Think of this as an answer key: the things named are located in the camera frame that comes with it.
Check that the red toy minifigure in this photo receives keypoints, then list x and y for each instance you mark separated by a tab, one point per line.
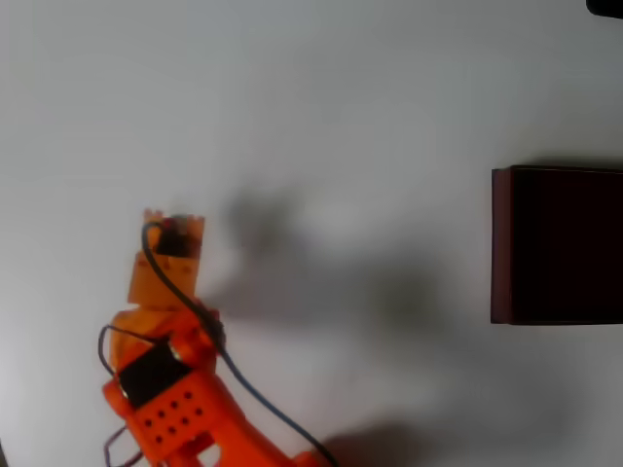
168	224

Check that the dark red open box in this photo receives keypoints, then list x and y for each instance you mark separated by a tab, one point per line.
560	243

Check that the black object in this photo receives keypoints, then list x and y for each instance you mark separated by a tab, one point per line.
606	7

